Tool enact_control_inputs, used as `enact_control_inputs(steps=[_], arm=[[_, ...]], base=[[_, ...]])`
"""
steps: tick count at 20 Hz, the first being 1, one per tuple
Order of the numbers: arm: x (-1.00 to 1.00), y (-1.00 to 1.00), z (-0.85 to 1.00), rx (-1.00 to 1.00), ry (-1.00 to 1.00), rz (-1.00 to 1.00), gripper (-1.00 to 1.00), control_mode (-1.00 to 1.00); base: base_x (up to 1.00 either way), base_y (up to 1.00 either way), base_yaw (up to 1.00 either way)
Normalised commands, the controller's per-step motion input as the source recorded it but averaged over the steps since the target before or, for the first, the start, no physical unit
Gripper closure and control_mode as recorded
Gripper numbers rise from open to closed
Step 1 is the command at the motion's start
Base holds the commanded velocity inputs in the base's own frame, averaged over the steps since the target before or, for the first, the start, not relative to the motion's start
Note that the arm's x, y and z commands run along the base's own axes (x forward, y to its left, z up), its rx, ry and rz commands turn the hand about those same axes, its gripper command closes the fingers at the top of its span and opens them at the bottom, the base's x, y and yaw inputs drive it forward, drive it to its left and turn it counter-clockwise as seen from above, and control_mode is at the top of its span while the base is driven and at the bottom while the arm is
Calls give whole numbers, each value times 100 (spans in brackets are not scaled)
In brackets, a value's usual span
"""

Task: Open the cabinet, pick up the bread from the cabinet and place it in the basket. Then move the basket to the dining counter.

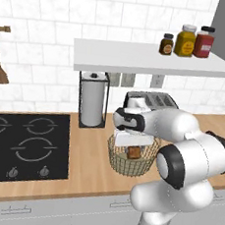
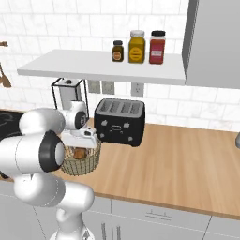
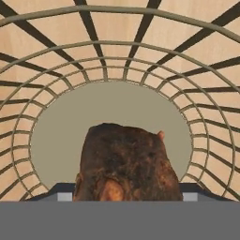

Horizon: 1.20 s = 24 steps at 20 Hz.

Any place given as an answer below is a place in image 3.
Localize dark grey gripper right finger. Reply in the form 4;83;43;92
179;182;233;203

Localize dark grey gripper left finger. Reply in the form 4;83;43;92
27;183;77;203

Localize dark brown bread loaf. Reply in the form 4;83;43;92
72;122;184;203

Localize grey wire basket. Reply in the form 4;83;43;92
0;5;240;203

